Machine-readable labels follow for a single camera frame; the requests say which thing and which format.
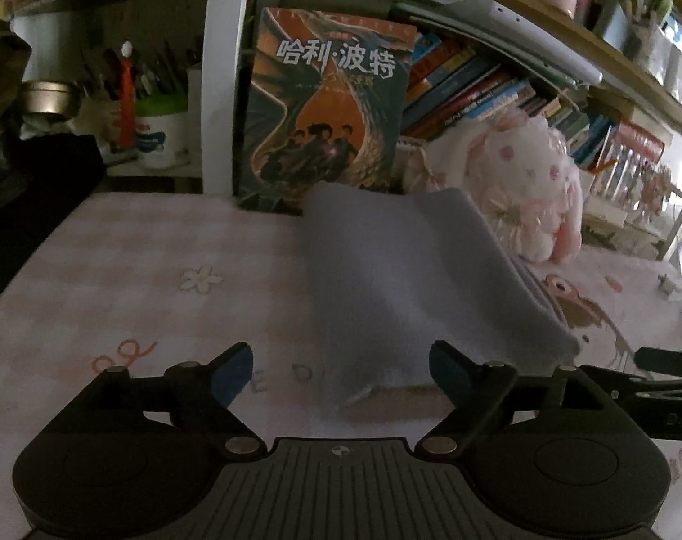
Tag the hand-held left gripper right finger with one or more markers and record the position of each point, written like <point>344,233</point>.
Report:
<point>445,372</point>

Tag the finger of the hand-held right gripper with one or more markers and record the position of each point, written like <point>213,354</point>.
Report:
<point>656,391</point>
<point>670,361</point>

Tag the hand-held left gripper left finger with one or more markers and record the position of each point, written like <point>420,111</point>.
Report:
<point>234,372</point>

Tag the grey cloth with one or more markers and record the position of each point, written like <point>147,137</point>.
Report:
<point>408,281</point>

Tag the pink printed desk mat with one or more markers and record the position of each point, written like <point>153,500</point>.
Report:
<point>150,270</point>

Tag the row of boxed figurines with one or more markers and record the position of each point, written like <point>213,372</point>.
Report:
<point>633,169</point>

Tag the pink plush rabbit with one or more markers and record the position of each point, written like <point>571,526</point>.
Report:
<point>521,191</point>

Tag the white and green pen cup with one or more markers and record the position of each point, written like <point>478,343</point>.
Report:
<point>164,135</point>

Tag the dark fantasy cover book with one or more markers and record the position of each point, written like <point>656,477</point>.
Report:
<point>324,118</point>

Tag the row of shelf books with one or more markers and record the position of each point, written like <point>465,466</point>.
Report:
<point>487,101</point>

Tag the dark cloth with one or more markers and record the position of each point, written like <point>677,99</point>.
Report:
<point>31,180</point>

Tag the orange tassel pen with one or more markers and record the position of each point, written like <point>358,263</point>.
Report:
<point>127,95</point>

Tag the white bookshelf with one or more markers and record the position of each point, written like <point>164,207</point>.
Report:
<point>226,67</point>

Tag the bunch of pens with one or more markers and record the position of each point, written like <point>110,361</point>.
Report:
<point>155,70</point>

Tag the metal bowl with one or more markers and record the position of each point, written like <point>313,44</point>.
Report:
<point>48,98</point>

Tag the white tablet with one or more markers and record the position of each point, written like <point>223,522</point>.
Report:
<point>504,28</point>

